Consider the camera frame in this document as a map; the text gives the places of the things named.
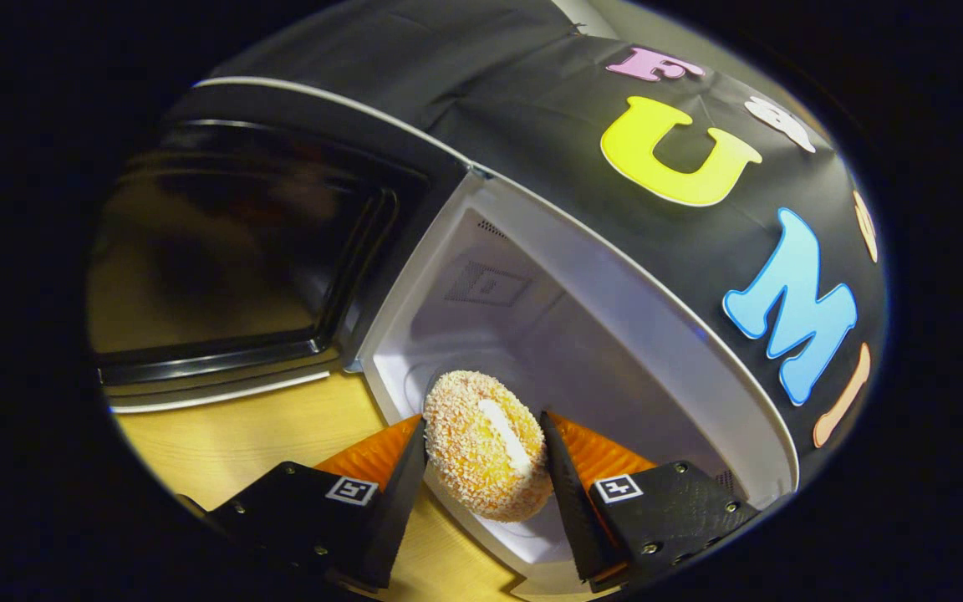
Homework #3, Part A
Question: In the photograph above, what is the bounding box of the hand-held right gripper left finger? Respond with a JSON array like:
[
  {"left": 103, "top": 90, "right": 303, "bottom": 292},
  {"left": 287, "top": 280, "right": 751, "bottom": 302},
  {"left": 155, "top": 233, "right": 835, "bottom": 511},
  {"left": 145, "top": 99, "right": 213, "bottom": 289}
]
[{"left": 176, "top": 416, "right": 429, "bottom": 590}]

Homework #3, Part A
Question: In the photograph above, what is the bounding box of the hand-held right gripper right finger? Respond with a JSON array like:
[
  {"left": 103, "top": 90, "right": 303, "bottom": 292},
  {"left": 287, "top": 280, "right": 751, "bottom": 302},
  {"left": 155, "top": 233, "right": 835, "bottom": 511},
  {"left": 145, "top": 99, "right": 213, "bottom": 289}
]
[{"left": 538, "top": 410, "right": 760, "bottom": 593}]

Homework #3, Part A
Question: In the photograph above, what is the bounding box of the crumbed orange doughnut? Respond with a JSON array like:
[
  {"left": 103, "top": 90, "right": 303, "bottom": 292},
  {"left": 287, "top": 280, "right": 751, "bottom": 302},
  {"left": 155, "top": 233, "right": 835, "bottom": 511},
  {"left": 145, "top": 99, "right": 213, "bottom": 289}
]
[{"left": 423, "top": 370, "right": 554, "bottom": 523}]

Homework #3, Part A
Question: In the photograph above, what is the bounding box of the white microwave oven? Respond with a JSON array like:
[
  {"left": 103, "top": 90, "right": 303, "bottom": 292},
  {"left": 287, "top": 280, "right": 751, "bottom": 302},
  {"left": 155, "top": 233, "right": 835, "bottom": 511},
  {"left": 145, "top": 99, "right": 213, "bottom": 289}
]
[{"left": 89, "top": 77, "right": 800, "bottom": 599}]

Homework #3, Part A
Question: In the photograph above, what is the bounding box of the black backdrop cloth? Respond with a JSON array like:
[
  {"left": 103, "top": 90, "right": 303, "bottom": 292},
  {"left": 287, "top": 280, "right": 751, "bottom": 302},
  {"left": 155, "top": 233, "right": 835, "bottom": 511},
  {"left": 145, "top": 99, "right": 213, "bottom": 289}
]
[{"left": 214, "top": 0, "right": 890, "bottom": 486}]

